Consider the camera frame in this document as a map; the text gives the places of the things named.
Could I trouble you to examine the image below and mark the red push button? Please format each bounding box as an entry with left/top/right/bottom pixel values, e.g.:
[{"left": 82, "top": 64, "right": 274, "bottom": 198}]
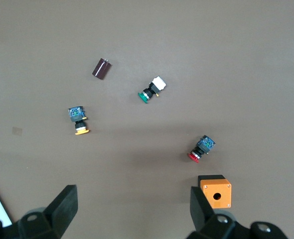
[{"left": 187, "top": 135, "right": 216, "bottom": 164}]

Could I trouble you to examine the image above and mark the yellow push button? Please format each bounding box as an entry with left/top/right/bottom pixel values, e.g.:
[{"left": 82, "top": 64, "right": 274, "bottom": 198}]
[{"left": 67, "top": 106, "right": 92, "bottom": 136}]

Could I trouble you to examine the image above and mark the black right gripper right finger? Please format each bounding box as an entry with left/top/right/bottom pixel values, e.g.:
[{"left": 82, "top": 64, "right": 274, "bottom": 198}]
[{"left": 185, "top": 186, "right": 237, "bottom": 239}]

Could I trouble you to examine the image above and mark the green push button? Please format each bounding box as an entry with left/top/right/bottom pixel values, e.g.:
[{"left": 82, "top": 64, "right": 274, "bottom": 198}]
[{"left": 138, "top": 76, "right": 167, "bottom": 105}]

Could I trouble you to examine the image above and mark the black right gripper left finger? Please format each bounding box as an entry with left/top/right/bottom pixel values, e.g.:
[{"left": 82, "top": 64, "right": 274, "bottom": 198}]
[{"left": 2, "top": 184, "right": 78, "bottom": 239}]

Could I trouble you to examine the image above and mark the orange button box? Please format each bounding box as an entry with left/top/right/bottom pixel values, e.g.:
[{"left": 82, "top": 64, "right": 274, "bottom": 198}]
[{"left": 197, "top": 174, "right": 232, "bottom": 209}]

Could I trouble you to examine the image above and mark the dark maroon capacitor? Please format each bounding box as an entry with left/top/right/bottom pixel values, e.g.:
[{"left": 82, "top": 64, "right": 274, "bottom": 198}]
[{"left": 91, "top": 58, "right": 113, "bottom": 81}]

